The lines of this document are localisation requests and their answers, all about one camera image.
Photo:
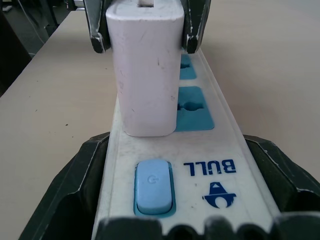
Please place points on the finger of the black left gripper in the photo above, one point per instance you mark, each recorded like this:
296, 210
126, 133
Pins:
196, 27
96, 25

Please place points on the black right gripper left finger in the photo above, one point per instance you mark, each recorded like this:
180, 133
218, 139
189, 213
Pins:
75, 180

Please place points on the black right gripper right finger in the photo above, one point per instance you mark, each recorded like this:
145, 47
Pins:
282, 175

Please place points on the white charger block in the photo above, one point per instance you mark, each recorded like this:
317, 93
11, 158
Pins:
146, 72

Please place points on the white power strip blue sockets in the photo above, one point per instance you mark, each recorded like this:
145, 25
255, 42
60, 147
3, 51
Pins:
207, 180

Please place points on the dark furniture frame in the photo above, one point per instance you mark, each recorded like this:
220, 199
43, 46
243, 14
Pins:
22, 32

